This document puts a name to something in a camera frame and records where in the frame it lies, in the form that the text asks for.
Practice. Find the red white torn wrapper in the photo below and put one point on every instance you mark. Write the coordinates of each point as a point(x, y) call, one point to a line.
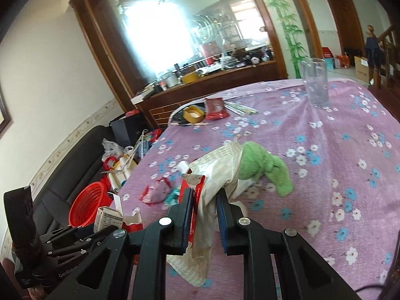
point(195, 190)

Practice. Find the black paper shopping bag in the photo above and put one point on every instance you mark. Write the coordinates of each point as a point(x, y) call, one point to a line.
point(128, 129)

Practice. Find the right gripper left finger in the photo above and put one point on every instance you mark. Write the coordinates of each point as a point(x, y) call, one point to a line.
point(178, 234)

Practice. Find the black leather sofa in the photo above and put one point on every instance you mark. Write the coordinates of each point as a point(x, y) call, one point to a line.
point(79, 168)

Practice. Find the bundle of chopsticks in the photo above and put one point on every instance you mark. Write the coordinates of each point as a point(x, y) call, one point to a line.
point(240, 109)

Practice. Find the large wall mirror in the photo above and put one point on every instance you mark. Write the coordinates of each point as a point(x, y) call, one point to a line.
point(134, 42)

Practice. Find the white medicine box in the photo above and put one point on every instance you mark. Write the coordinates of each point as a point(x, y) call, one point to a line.
point(106, 217)

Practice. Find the wooden brick-pattern cabinet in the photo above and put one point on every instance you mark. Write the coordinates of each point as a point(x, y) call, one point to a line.
point(158, 108)

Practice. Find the yellow tray with rolls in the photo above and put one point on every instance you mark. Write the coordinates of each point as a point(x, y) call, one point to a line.
point(120, 172)

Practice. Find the framed wall painting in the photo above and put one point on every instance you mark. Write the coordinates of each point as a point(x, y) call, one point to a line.
point(6, 118)

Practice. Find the clear glass mug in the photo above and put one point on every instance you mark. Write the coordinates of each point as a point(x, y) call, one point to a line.
point(314, 76)

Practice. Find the clear plastic bag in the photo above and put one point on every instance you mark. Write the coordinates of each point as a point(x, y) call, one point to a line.
point(111, 149)

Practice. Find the person's left hand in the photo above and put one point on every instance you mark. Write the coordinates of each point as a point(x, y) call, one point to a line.
point(36, 292)

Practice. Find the person in background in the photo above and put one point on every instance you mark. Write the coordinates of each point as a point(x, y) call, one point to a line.
point(373, 52)

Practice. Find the red plastic mesh basket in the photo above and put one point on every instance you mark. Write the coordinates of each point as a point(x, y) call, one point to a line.
point(83, 210)

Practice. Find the teal cartoon snack bag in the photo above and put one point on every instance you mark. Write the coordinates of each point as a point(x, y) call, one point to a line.
point(171, 199)

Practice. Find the purple floral tablecloth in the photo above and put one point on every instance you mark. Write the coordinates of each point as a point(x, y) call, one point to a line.
point(331, 173)

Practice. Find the yellow tape roll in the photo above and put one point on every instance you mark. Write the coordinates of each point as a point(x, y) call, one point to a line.
point(193, 114)

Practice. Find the green plush towel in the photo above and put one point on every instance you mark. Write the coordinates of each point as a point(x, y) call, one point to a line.
point(256, 162)

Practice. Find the wooden stick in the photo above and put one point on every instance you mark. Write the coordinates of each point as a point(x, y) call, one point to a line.
point(180, 124)

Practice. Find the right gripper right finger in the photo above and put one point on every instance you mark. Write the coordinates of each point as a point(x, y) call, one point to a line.
point(232, 236)

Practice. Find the brown wooden door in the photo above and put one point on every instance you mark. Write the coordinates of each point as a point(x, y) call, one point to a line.
point(348, 26)

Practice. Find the pink wrapper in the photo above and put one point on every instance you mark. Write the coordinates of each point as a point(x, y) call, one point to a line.
point(157, 193)

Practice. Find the red flat snack packet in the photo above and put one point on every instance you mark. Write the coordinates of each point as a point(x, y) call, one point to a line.
point(215, 109)

